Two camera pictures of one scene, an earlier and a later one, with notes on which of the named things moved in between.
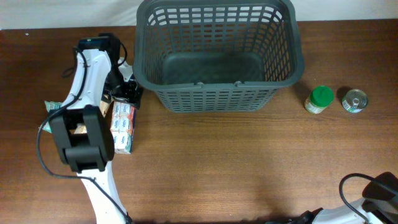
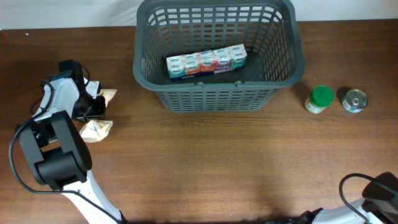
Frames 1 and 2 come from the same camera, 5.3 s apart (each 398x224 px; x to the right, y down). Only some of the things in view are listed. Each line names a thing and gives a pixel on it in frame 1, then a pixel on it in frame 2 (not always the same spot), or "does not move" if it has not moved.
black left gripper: x=130 y=93 to x=101 y=107
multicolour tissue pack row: x=123 y=127 to x=206 y=61
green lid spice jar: x=320 y=98 does not move
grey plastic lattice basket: x=217 y=56 does not move
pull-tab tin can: x=354 y=101 does not move
